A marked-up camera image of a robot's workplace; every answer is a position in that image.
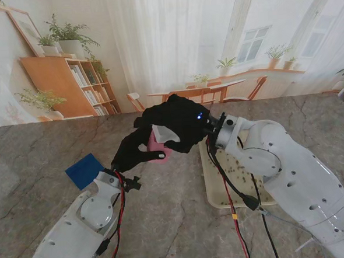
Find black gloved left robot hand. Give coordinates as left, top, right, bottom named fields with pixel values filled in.
left=109, top=126, right=168, bottom=173

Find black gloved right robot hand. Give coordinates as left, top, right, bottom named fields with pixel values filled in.
left=131, top=92, right=213, bottom=157

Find white square jar lid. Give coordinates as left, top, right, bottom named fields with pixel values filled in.
left=152, top=123, right=181, bottom=145

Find pink square jar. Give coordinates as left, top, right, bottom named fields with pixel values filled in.
left=145, top=128, right=174, bottom=166

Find blue scraper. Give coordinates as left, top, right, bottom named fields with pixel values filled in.
left=63, top=152, right=106, bottom=191

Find cream baking tray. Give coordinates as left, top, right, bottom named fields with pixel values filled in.
left=198, top=128, right=278, bottom=211

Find scattered green beans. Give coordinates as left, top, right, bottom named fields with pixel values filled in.
left=207, top=152, right=266, bottom=206

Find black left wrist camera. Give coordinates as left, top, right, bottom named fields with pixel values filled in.
left=124, top=175, right=142, bottom=193

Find red left arm cable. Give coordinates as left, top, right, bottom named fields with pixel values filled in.
left=103, top=170, right=131, bottom=258

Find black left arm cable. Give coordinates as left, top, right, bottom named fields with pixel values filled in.
left=92, top=178, right=131, bottom=256

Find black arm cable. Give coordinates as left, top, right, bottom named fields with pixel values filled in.
left=207, top=131, right=282, bottom=258
left=92, top=178, right=131, bottom=256

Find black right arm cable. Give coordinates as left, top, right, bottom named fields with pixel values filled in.
left=207, top=131, right=282, bottom=258

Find thin grey cable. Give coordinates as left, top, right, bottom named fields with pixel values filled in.
left=260, top=204, right=326, bottom=254

